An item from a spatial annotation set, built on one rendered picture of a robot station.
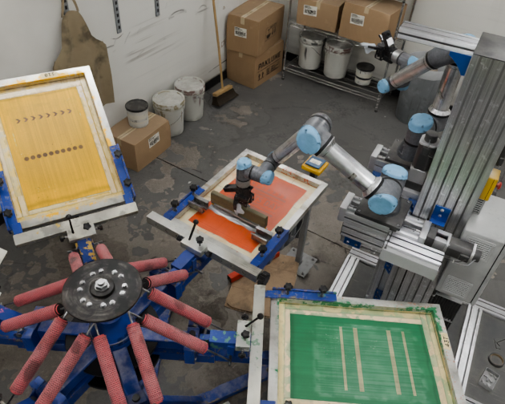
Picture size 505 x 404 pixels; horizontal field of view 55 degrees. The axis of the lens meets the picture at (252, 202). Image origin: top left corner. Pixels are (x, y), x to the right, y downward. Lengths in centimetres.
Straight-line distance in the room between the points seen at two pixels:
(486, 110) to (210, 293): 219
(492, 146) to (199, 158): 298
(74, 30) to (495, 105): 300
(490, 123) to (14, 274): 319
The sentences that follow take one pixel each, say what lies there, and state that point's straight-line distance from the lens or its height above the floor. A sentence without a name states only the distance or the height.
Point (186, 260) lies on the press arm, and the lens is 235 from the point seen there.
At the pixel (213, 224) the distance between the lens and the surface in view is 264.
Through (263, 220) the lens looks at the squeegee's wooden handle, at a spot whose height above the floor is 104.
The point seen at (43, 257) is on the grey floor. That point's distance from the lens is 396.
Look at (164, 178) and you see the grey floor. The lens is 444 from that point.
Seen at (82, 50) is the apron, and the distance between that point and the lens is 415.
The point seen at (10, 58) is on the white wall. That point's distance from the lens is 386.
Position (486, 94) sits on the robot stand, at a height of 188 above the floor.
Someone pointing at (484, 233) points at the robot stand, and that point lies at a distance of 254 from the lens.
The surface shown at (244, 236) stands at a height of 95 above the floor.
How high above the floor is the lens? 282
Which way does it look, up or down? 42 degrees down
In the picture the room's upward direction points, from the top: 4 degrees clockwise
